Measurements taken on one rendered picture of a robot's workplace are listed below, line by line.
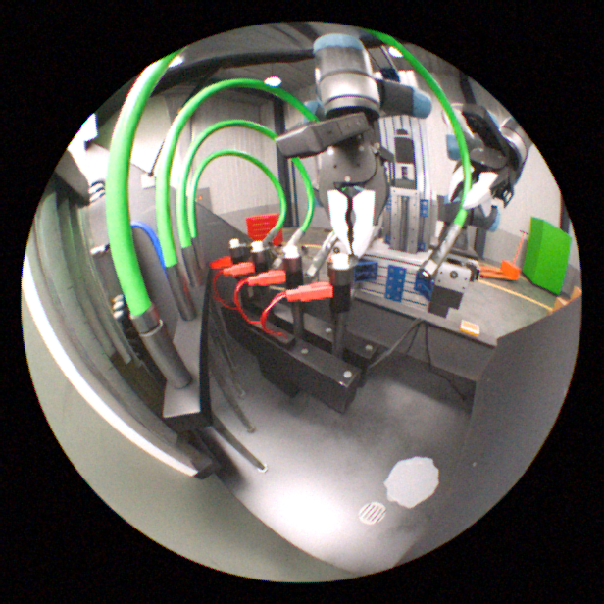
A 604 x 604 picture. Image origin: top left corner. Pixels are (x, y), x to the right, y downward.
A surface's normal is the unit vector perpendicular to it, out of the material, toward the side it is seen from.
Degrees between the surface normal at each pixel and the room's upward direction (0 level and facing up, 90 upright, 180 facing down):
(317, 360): 0
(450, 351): 90
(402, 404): 0
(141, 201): 90
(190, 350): 0
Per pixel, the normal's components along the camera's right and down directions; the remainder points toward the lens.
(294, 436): -0.07, -0.86
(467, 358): -0.66, 0.42
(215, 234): 0.75, 0.29
